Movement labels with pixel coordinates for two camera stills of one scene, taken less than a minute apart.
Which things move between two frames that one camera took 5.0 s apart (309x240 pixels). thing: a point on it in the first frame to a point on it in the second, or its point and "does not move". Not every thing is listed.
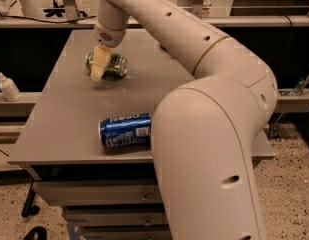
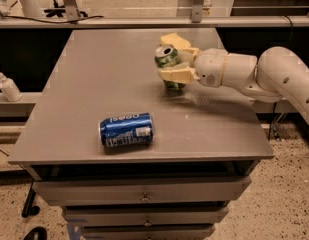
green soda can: [117, 66] to [165, 56]
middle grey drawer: [116, 215] does not move
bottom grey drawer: [126, 232] does not move
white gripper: [109, 36] to [209, 67]
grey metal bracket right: [197, 0] does not move
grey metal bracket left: [70, 3] does not move
